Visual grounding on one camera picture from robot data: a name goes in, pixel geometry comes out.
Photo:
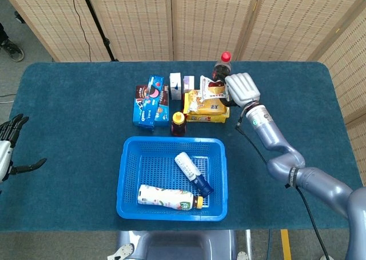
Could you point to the bamboo folding screen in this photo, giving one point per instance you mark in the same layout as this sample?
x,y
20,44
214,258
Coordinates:
x,y
200,20
351,71

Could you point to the white base foot plate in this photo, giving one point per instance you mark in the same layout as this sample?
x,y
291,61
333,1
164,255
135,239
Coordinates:
x,y
242,256
123,250

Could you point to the honey bottle yellow cap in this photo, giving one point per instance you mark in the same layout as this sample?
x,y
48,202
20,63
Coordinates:
x,y
178,127

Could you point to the blue perforated plastic basket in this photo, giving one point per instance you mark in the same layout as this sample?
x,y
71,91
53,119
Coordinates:
x,y
154,168

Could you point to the white milk carton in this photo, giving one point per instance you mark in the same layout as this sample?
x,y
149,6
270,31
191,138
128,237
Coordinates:
x,y
175,85

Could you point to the flat yellow biscuit packet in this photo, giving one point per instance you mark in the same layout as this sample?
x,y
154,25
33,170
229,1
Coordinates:
x,y
206,118

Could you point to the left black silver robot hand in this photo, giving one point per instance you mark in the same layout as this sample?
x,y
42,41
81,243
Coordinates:
x,y
5,154

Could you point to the cola bottle red cap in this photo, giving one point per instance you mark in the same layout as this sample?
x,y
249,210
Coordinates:
x,y
226,58

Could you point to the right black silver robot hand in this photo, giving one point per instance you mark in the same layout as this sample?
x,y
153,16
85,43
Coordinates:
x,y
243,88

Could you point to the teal table carpet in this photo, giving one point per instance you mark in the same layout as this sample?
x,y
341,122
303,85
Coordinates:
x,y
57,100

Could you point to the white red snack packet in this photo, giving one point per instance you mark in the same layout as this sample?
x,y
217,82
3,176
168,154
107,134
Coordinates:
x,y
213,91

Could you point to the blue cookie box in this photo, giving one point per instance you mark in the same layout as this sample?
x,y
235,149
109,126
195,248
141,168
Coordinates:
x,y
147,105

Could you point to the black shoe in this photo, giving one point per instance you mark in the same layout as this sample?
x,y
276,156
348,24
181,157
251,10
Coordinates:
x,y
12,51

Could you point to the metal table leg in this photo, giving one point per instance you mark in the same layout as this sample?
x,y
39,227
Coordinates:
x,y
248,243

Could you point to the yellow cracker packet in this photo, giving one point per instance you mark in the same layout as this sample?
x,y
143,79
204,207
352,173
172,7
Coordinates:
x,y
211,108

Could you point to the white drink bottle yellow cap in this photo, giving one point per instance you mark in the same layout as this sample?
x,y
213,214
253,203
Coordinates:
x,y
163,198

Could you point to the small purple white carton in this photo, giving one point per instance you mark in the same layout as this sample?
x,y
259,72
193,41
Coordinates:
x,y
188,84

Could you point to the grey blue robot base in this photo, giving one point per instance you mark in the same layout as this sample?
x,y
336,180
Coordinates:
x,y
177,245

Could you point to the blue-capped white bottle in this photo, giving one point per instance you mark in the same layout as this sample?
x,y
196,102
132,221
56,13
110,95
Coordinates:
x,y
188,167

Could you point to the black stand wheel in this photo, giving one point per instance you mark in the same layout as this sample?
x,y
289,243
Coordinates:
x,y
19,17

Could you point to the dark brown snack packet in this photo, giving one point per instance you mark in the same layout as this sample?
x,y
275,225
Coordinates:
x,y
163,114

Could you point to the black tripod stand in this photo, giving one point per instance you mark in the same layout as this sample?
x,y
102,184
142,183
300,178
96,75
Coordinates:
x,y
98,28

